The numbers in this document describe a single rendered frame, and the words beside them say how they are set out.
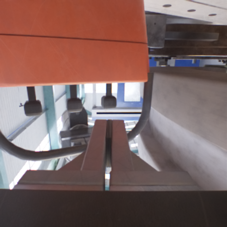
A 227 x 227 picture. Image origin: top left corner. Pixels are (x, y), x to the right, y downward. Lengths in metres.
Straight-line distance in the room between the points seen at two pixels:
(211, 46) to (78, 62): 2.25
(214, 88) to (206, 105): 0.08
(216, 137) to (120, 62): 0.66
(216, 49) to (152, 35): 1.22
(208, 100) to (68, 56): 0.70
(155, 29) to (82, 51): 1.16
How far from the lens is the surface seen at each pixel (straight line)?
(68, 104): 0.24
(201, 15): 0.45
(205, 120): 0.83
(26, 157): 0.21
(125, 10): 0.22
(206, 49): 2.39
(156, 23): 1.34
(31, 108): 0.24
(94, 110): 5.45
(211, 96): 0.80
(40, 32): 0.19
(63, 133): 0.52
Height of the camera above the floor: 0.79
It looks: 18 degrees up
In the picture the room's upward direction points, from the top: 179 degrees counter-clockwise
